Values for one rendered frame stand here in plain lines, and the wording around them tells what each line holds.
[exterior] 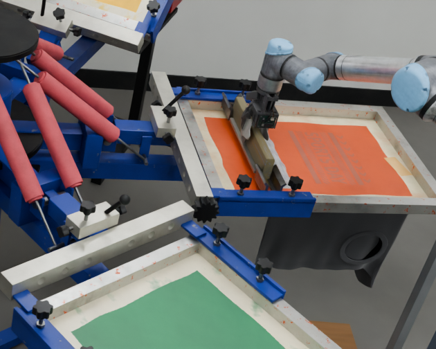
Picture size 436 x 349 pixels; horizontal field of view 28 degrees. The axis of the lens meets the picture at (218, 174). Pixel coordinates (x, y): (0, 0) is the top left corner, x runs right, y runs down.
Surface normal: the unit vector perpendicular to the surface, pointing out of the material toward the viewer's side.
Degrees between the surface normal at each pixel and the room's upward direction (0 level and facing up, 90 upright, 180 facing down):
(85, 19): 32
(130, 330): 0
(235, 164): 0
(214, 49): 90
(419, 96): 88
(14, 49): 0
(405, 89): 88
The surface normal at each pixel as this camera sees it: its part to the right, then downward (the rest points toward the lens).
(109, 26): 0.04, -0.42
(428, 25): 0.24, 0.59
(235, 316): 0.22, -0.80
